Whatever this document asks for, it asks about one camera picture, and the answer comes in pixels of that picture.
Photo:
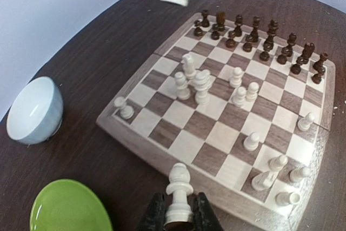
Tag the white pawn on board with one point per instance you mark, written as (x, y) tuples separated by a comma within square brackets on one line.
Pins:
[(251, 142), (305, 123)]

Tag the white corner rook piece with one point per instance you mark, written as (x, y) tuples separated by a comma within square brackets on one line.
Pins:
[(126, 111)]

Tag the white knight chess piece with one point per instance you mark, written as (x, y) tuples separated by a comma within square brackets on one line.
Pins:
[(188, 66)]

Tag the white bishop chess piece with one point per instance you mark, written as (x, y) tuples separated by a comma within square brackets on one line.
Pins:
[(180, 188)]

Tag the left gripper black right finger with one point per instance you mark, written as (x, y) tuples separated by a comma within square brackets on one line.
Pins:
[(204, 217)]

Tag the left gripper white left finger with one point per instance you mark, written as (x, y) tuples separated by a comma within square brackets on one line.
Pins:
[(153, 218)]

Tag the wooden chess board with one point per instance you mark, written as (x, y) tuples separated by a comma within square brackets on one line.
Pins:
[(203, 122)]

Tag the white ceramic bowl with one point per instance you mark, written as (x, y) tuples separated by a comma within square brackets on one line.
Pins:
[(37, 112)]

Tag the green plastic plate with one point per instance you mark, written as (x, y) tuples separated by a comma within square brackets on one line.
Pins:
[(67, 204)]

